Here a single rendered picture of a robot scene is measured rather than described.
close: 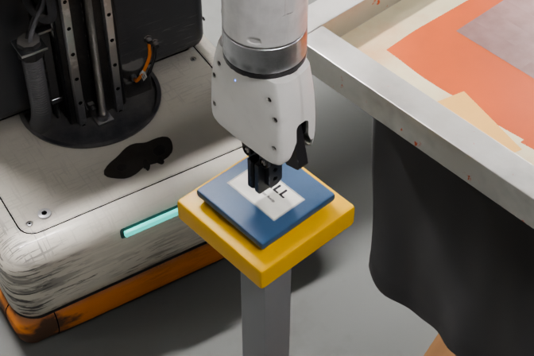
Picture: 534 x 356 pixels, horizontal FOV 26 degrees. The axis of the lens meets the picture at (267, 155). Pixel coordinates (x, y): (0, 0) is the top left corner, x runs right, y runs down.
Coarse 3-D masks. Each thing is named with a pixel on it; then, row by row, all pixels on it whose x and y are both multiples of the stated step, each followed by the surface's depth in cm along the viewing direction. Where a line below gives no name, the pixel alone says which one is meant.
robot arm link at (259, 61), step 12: (228, 48) 100; (240, 48) 99; (252, 48) 98; (276, 48) 98; (288, 48) 99; (300, 48) 100; (228, 60) 101; (240, 60) 100; (252, 60) 99; (264, 60) 99; (276, 60) 99; (288, 60) 100; (300, 60) 101; (252, 72) 100; (264, 72) 100; (276, 72) 100
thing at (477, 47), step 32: (480, 0) 141; (512, 0) 141; (416, 32) 136; (448, 32) 136; (480, 32) 136; (512, 32) 136; (416, 64) 132; (448, 64) 132; (480, 64) 132; (512, 64) 132; (480, 96) 128; (512, 96) 128; (512, 128) 125
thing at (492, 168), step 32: (320, 0) 135; (352, 0) 135; (384, 0) 138; (320, 32) 131; (320, 64) 129; (352, 64) 127; (352, 96) 127; (384, 96) 123; (416, 96) 123; (416, 128) 121; (448, 128) 120; (448, 160) 120; (480, 160) 116; (512, 160) 116; (512, 192) 115
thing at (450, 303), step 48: (384, 144) 143; (384, 192) 149; (432, 192) 140; (480, 192) 133; (384, 240) 155; (432, 240) 146; (480, 240) 138; (528, 240) 130; (384, 288) 162; (432, 288) 153; (480, 288) 144; (528, 288) 135; (480, 336) 150; (528, 336) 141
